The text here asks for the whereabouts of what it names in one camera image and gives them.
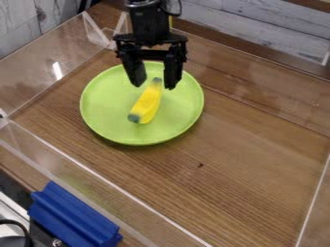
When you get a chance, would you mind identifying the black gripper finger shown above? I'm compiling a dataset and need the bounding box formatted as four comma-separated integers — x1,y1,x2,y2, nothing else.
122,53,147,87
165,53,185,90

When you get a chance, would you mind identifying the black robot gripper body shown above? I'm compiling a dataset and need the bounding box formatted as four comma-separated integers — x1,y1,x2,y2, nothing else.
114,0,187,64

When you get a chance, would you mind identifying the yellow toy banana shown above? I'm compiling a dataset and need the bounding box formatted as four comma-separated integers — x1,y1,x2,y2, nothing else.
129,77,163,124

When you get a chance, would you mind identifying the green round plate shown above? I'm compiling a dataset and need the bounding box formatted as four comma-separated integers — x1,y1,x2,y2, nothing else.
81,62,203,146

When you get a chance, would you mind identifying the blue plastic clamp block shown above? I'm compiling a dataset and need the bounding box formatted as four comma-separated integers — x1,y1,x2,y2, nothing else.
28,181,123,247

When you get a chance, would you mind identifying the clear acrylic enclosure wall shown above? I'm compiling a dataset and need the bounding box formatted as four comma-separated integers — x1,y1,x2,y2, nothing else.
0,9,330,247

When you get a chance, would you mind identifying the black cable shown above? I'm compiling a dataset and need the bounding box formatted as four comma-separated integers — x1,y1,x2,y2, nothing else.
0,219,31,247

